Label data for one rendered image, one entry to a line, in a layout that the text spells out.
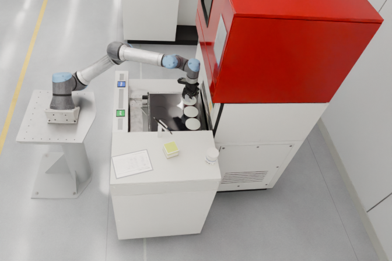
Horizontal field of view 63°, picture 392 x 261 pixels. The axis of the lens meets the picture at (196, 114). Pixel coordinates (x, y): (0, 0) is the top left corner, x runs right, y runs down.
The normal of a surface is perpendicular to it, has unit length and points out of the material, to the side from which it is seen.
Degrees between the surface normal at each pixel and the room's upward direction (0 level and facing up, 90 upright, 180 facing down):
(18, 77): 0
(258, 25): 90
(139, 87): 0
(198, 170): 0
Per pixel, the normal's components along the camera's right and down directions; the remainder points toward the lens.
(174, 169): 0.13, -0.64
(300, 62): 0.13, 0.77
